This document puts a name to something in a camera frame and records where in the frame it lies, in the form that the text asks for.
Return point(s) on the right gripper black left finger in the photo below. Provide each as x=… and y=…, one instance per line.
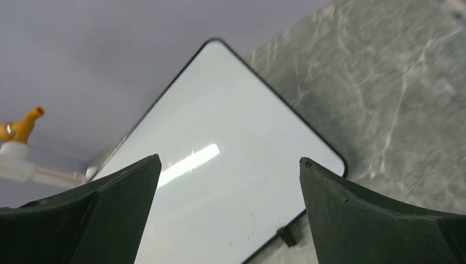
x=98, y=222

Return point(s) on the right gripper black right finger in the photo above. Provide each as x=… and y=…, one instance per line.
x=352, y=224

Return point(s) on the white whiteboard black frame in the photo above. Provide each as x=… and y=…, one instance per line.
x=230, y=149

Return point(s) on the white PVC pipe frame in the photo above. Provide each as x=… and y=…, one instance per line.
x=23, y=164

